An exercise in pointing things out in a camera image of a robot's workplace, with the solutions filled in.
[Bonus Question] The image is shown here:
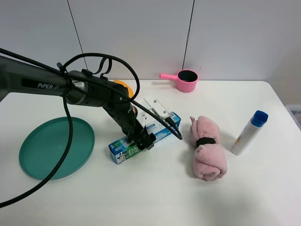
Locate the green round plate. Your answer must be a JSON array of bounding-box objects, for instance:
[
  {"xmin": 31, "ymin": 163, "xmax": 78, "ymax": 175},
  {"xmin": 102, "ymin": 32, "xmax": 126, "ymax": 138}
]
[{"xmin": 19, "ymin": 117, "xmax": 95, "ymax": 180}]

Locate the orange mango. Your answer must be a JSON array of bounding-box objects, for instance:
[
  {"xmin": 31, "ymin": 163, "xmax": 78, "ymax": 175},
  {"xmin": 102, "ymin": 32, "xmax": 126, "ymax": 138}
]
[{"xmin": 113, "ymin": 80, "xmax": 134, "ymax": 98}]

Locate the rolled pink towel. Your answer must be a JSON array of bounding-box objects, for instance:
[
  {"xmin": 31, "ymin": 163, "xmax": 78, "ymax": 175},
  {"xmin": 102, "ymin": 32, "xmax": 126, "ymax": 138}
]
[{"xmin": 189, "ymin": 116, "xmax": 228, "ymax": 181}]

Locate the Darlie toothpaste box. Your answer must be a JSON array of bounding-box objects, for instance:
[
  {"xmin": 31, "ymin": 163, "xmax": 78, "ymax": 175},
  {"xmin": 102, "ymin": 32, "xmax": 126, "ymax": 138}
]
[{"xmin": 108, "ymin": 120, "xmax": 171, "ymax": 164}]

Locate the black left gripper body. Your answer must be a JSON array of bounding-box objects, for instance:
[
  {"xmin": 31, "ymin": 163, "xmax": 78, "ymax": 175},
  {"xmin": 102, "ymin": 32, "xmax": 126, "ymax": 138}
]
[{"xmin": 103, "ymin": 103, "xmax": 147, "ymax": 141}]

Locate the white bottle blue cap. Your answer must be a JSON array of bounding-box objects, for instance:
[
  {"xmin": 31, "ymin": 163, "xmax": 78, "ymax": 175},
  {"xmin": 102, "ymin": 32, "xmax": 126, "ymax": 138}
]
[{"xmin": 231, "ymin": 110, "xmax": 268, "ymax": 155}]

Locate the clear plastic storage bin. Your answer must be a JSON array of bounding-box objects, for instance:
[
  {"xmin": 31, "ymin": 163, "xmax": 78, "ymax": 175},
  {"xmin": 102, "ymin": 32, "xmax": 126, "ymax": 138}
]
[{"xmin": 285, "ymin": 105, "xmax": 301, "ymax": 130}]

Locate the black cable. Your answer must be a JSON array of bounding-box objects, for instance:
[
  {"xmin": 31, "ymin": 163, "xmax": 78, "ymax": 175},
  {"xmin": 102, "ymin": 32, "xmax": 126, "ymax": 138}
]
[{"xmin": 0, "ymin": 48, "xmax": 183, "ymax": 208}]

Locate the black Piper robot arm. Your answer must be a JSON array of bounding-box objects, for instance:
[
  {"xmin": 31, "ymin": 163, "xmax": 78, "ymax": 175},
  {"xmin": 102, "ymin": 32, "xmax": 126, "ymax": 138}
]
[{"xmin": 0, "ymin": 56, "xmax": 156, "ymax": 150}]

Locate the pink saucepan with handle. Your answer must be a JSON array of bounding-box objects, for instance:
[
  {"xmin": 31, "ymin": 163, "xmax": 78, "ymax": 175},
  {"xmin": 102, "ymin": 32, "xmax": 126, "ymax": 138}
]
[{"xmin": 159, "ymin": 70, "xmax": 198, "ymax": 93}]

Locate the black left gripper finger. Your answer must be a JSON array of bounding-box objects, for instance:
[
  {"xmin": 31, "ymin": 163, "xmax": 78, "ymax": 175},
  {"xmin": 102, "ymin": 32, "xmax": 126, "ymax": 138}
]
[{"xmin": 135, "ymin": 133, "xmax": 156, "ymax": 150}]

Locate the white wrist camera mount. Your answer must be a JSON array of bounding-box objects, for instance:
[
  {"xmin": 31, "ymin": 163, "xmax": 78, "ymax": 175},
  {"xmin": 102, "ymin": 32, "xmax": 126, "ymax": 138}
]
[{"xmin": 134, "ymin": 96, "xmax": 171, "ymax": 128}]

